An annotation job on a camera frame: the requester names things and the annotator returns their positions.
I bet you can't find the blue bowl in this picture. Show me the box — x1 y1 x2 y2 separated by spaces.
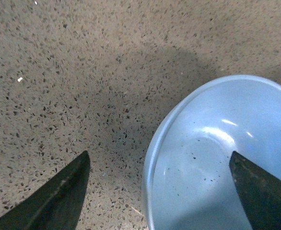
142 75 281 230

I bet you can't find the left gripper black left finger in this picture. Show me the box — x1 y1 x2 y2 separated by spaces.
0 151 90 230

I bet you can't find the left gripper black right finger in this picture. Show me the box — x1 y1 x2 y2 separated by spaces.
229 151 281 230

